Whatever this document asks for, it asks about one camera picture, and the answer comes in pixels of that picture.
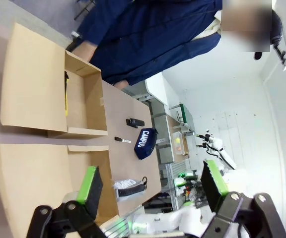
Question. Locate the person's right hand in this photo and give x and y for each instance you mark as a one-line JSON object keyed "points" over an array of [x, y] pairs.
{"points": [[84, 49]]}

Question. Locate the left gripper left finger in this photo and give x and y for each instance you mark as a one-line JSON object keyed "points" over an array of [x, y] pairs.
{"points": [[89, 188]]}

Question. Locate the green framed workbench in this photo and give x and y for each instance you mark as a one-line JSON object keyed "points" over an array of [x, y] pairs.
{"points": [[185, 119]]}

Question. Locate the person's left hand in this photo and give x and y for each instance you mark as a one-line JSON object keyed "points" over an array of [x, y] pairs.
{"points": [[121, 84]]}

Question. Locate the grey CAMPUS pouch black zipper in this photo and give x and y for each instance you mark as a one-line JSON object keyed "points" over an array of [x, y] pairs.
{"points": [[129, 187]]}

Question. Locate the black marker pen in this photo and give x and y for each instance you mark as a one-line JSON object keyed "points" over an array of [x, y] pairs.
{"points": [[122, 140]]}

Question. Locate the clear plastic container with balls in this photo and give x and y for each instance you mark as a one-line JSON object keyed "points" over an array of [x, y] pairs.
{"points": [[179, 145]]}

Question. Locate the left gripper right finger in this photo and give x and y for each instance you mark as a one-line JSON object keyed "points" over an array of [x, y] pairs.
{"points": [[213, 186]]}

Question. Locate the yellow black utility knife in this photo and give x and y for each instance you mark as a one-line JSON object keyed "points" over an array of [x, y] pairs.
{"points": [[66, 94]]}

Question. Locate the white table rounded corner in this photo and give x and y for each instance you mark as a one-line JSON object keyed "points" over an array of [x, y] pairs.
{"points": [[160, 86]]}

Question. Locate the black stapler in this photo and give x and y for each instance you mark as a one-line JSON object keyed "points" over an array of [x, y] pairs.
{"points": [[134, 122]]}

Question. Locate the person in blue jacket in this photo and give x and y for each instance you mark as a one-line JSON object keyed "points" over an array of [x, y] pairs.
{"points": [[145, 37]]}

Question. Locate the navy CAMPUS pouch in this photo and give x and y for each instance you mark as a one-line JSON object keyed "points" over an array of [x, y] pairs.
{"points": [[145, 144]]}

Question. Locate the brown cardboard box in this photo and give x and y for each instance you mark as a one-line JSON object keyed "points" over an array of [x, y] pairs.
{"points": [[33, 173], [33, 74]]}

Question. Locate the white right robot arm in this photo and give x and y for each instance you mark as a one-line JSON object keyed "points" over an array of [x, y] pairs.
{"points": [[167, 220]]}

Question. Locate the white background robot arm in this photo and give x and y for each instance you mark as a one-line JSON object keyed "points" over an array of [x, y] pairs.
{"points": [[218, 148]]}

